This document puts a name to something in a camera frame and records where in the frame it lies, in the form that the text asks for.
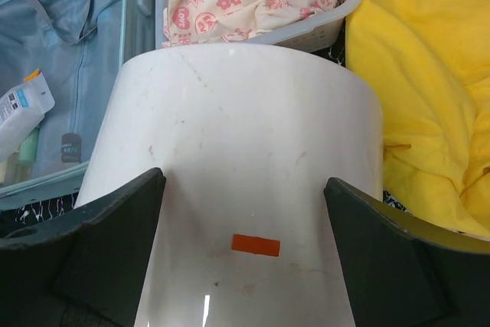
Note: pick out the light blue hard-shell suitcase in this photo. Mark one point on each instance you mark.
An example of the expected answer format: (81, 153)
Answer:
(79, 46)

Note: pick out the yellow cloth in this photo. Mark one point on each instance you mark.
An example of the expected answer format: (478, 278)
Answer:
(428, 63)

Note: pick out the black marble pattern mat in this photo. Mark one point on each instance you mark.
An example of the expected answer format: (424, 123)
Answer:
(35, 213)

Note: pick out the white toiletry pack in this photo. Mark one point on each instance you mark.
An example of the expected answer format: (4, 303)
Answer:
(23, 107)

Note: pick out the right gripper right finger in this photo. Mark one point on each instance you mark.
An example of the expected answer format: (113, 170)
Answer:
(403, 271)

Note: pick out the pale green tube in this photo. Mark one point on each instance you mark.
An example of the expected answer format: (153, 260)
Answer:
(28, 150)

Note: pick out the white round drum box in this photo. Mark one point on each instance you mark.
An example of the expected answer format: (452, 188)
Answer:
(247, 136)

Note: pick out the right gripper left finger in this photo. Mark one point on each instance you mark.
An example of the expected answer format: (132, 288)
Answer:
(86, 267)

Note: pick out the white perforated plastic basket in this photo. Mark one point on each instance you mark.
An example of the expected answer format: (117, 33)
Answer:
(313, 34)

